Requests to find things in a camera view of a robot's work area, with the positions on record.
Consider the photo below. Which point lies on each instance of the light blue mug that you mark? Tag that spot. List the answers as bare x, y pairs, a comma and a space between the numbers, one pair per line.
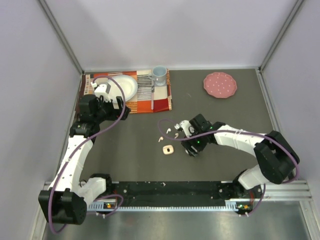
159, 75

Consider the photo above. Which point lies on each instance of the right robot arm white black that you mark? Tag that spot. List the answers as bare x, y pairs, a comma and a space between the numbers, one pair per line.
276, 159

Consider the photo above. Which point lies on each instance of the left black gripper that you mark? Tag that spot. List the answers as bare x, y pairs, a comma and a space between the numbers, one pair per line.
116, 114

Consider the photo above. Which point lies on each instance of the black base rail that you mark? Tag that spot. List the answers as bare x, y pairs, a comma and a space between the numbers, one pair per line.
174, 193

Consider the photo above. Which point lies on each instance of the beige earbud case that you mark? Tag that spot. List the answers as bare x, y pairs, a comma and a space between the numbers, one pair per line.
168, 150

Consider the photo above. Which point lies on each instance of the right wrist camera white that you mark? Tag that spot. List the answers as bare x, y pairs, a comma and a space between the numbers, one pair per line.
186, 127

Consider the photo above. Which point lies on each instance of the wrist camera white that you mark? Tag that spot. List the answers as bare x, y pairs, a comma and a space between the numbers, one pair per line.
186, 127
102, 91

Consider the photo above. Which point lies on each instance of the white bowl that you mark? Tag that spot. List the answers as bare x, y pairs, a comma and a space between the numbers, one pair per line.
128, 85

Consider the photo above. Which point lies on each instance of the grey cable duct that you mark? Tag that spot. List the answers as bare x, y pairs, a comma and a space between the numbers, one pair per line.
228, 206

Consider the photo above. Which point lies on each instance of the pink handled knife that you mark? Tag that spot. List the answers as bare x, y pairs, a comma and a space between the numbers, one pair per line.
152, 95

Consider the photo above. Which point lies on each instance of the pink dotted plate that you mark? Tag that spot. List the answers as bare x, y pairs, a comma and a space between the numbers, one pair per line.
220, 85

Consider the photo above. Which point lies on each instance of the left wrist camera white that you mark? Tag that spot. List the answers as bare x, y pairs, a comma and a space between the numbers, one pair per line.
102, 91

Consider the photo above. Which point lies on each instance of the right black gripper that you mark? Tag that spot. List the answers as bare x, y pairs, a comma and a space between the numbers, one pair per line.
188, 143

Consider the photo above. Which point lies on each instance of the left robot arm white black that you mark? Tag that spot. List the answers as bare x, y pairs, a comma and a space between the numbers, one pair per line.
66, 200

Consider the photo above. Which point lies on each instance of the patterned orange placemat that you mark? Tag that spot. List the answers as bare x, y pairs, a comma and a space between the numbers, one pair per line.
141, 102

